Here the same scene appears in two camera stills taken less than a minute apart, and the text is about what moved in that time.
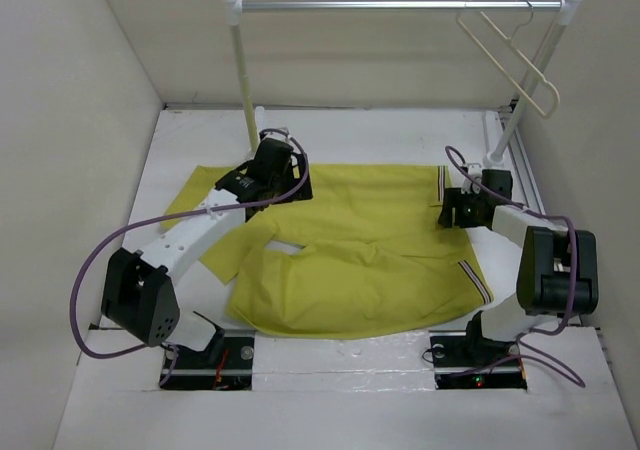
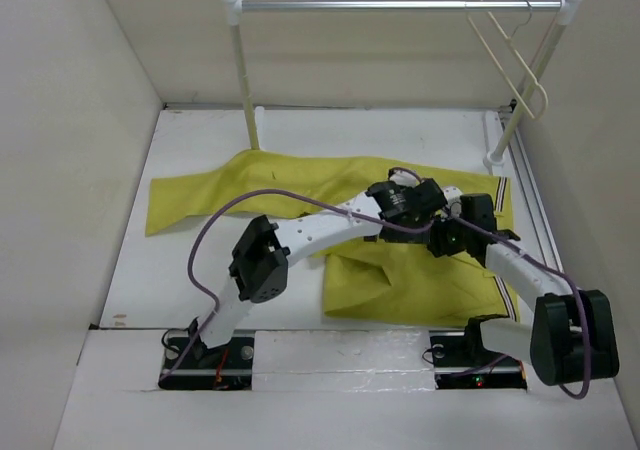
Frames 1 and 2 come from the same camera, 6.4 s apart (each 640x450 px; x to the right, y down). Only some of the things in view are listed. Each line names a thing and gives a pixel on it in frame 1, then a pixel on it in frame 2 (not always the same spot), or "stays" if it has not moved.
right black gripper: [453, 198] -> [437, 245]
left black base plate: [226, 365] stays
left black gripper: [297, 164] -> [402, 236]
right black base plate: [469, 363] stays
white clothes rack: [233, 7] stays
